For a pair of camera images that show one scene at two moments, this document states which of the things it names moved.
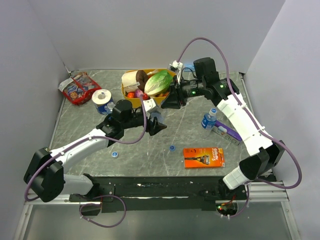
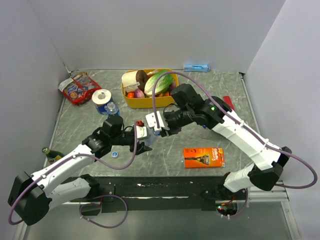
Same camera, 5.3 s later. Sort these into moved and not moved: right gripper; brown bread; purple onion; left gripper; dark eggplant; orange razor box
Moved: right gripper; left gripper
Not moved: dark eggplant; purple onion; orange razor box; brown bread
